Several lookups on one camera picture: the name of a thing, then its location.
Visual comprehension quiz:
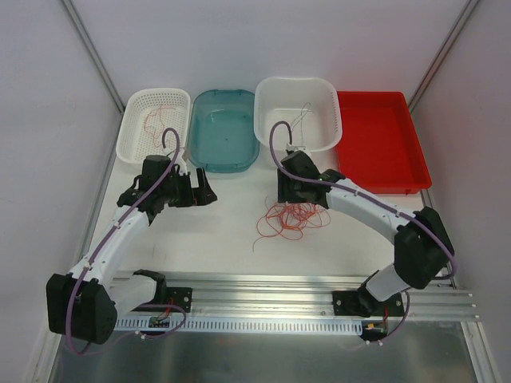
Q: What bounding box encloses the orange cable bundle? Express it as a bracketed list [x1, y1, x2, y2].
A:
[251, 195, 332, 253]

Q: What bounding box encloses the red white twisted cable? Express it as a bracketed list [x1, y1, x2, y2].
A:
[142, 104, 176, 149]

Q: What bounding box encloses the thin dark blue cable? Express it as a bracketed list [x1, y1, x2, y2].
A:
[289, 102, 314, 148]

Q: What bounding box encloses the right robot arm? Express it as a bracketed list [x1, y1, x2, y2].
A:
[277, 150, 454, 318]

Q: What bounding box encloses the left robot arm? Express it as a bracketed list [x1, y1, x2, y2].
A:
[46, 155, 217, 345]

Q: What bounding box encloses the teal transparent plastic bin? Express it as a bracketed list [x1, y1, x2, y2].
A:
[187, 89, 259, 173]

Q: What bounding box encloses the white plastic tub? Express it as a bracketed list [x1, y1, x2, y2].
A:
[254, 77, 343, 170]

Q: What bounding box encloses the white perforated basket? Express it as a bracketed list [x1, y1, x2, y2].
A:
[116, 88, 192, 167]

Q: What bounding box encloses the red plastic tray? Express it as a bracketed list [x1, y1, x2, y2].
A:
[336, 91, 432, 195]

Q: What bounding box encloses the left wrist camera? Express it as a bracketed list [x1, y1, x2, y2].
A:
[163, 148, 188, 176]

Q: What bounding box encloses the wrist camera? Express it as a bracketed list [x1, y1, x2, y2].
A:
[286, 144, 307, 154]
[163, 148, 188, 176]

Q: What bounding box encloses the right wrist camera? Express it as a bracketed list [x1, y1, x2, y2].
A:
[286, 144, 307, 154]

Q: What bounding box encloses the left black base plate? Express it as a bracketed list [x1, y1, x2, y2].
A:
[157, 286, 193, 313]

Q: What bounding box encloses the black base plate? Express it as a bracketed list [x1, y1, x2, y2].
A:
[157, 286, 193, 313]
[332, 290, 404, 318]

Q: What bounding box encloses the aluminium mounting rail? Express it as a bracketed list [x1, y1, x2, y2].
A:
[164, 272, 481, 322]

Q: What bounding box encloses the white slotted cable duct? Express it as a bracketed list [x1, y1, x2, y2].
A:
[114, 315, 362, 336]

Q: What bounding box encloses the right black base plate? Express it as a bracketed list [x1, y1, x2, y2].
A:
[332, 290, 404, 318]

